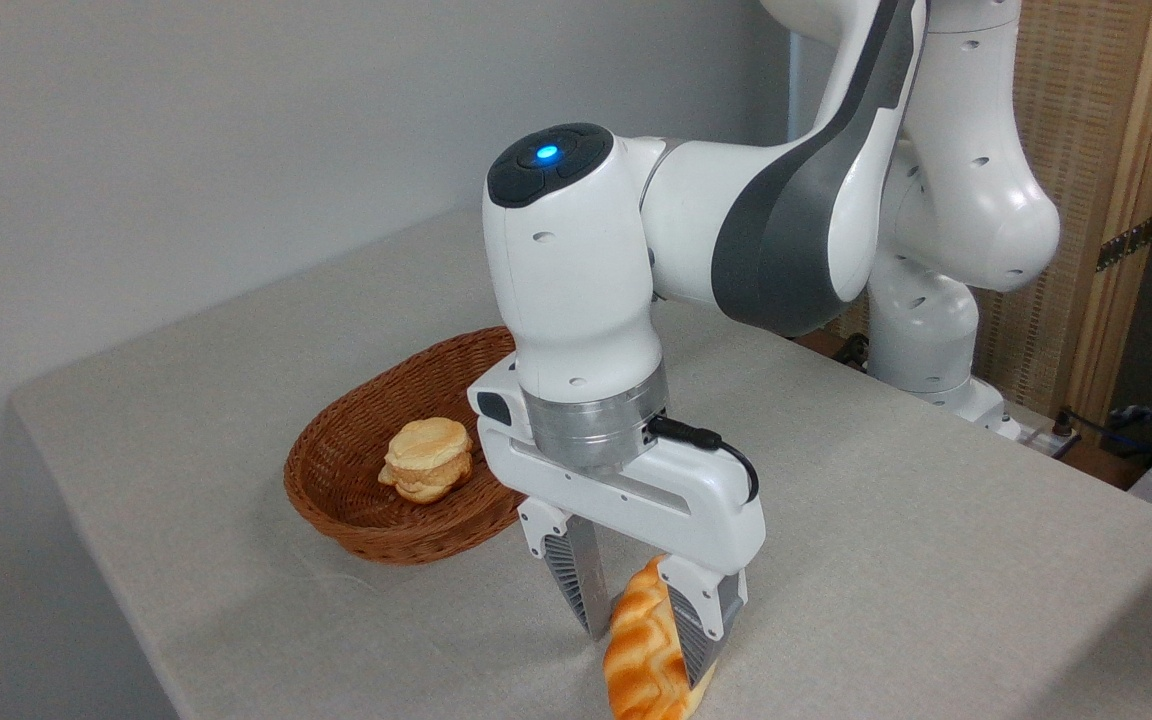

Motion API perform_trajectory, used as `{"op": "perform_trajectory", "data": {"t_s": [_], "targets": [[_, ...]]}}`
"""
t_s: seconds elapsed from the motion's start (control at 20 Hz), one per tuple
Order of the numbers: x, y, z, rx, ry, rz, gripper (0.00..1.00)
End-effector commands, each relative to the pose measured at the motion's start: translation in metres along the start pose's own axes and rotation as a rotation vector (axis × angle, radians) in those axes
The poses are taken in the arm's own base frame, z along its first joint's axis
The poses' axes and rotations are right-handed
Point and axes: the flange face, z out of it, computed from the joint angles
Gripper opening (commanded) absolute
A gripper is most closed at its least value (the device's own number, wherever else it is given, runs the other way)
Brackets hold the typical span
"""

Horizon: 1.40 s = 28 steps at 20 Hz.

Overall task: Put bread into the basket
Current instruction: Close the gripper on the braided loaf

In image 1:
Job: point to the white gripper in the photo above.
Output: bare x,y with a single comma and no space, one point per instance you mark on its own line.
706,510

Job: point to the braided golden bread loaf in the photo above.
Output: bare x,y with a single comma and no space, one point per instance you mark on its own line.
641,650

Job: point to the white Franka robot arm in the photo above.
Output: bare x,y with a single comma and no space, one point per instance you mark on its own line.
576,280

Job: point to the round cream puff bread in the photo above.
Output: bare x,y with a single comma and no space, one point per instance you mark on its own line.
426,460

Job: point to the brown wicker basket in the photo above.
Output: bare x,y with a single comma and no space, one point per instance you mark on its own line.
336,480

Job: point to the grey tablecloth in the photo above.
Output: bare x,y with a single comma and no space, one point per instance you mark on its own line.
886,560

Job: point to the metal screen hinge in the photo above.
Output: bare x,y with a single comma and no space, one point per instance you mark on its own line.
1126,243

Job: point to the wooden rattan folding screen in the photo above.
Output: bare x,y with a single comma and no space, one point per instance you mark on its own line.
1086,100

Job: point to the light blue wall pipe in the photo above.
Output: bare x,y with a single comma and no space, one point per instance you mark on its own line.
794,90

